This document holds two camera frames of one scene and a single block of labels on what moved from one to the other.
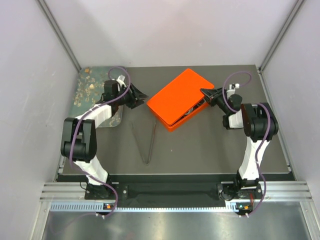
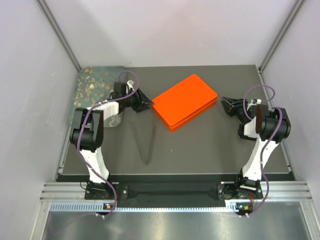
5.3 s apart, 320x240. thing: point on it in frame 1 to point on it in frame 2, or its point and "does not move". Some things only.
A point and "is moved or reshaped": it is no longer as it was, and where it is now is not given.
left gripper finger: [135, 102] to [143, 107]
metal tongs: [146, 164] does not move
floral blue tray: [90, 87] does not move
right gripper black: [210, 93] to [234, 103]
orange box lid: [179, 96] is moved or reshaped
